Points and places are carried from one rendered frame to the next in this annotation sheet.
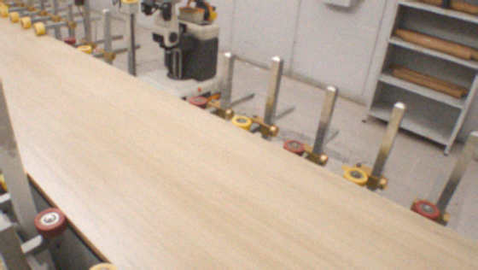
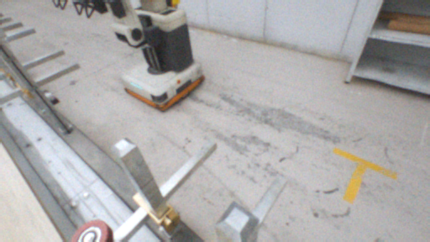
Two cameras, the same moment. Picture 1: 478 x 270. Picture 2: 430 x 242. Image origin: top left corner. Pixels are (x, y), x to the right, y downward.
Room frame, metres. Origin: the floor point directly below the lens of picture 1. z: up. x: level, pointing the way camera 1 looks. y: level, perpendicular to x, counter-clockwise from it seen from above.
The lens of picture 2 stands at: (1.25, -0.13, 1.39)
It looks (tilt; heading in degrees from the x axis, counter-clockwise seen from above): 43 degrees down; 8
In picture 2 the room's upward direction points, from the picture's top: 7 degrees counter-clockwise
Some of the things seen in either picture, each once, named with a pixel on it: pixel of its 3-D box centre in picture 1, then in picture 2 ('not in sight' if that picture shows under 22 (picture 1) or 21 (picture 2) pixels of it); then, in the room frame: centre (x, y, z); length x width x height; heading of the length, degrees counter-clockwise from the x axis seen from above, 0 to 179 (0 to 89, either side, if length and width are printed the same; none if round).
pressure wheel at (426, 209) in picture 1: (421, 220); not in sight; (0.80, -0.61, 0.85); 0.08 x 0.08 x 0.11
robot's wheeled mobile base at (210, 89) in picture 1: (180, 86); (163, 77); (3.24, 0.62, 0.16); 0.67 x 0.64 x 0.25; 145
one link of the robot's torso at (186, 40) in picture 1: (172, 40); (138, 37); (3.07, 0.66, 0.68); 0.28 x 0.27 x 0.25; 55
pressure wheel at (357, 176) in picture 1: (352, 186); not in sight; (0.95, -0.41, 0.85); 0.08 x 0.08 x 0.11
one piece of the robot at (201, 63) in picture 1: (188, 44); (159, 35); (3.31, 0.57, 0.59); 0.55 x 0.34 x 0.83; 55
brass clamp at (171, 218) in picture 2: (220, 110); (156, 208); (1.50, 0.09, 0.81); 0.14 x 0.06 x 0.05; 53
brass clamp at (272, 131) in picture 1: (263, 126); not in sight; (1.35, -0.11, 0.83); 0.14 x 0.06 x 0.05; 53
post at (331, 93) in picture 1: (320, 142); not in sight; (1.19, -0.33, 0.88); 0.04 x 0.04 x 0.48; 53
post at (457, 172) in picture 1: (447, 192); not in sight; (0.89, -0.73, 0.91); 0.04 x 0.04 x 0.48; 53
